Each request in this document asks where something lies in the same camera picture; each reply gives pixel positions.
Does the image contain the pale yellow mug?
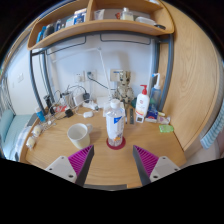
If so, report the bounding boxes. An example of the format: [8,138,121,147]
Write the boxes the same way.
[66,122,94,150]

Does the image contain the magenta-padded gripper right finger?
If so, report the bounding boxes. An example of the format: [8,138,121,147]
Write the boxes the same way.
[132,144,181,187]

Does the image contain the white lotion bottle red pump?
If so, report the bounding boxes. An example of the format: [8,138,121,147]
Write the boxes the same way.
[134,84,151,118]

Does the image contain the white cream tube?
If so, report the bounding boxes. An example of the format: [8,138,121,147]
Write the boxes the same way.
[157,114,172,125]

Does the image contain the clear water bottle blue label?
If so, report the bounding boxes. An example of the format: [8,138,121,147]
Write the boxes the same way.
[105,98,126,148]

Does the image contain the black charger block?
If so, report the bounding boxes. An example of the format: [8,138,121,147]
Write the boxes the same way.
[64,108,75,118]

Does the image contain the teal bed mattress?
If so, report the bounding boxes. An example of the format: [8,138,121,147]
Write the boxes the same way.
[0,114,34,161]

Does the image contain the white power adapter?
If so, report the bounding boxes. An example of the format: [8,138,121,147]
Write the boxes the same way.
[72,93,85,107]

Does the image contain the wooden shelf unit with items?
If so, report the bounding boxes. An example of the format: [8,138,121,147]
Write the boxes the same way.
[27,0,175,51]

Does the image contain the striped towel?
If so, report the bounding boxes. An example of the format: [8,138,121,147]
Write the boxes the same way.
[199,99,224,150]

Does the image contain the white power strip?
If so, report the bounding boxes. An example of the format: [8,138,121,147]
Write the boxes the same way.
[81,99,99,111]

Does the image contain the blue tube white cap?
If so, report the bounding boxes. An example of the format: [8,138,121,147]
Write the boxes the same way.
[34,106,47,123]

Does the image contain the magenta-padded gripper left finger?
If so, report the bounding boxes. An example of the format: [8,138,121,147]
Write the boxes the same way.
[44,144,95,188]

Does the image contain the black electric shaver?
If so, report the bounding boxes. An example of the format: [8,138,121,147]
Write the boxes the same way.
[43,95,54,109]

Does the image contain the small blue box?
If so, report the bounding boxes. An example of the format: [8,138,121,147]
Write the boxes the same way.
[145,109,159,120]

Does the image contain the dark grey laptop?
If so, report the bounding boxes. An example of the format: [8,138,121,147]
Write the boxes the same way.
[26,112,38,127]

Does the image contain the wooden robot figure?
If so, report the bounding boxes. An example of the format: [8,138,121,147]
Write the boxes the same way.
[116,70,134,104]

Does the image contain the wrapped bread bun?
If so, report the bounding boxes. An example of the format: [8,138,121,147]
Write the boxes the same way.
[31,124,44,137]
[25,135,37,150]

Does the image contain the flat round red coaster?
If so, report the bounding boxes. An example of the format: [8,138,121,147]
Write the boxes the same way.
[105,136,127,151]

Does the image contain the grey metal desk frame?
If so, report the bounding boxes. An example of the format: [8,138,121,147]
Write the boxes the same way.
[29,30,175,113]

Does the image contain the white desk lamp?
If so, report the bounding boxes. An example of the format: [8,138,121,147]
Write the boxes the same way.
[49,46,113,108]

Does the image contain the teal pillow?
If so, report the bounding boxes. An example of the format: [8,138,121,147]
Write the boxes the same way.
[0,109,15,143]

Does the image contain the small white oval case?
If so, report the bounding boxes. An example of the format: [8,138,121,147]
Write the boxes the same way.
[82,110,95,119]

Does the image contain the blue white plaid blanket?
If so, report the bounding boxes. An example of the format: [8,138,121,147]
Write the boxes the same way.
[14,125,33,158]

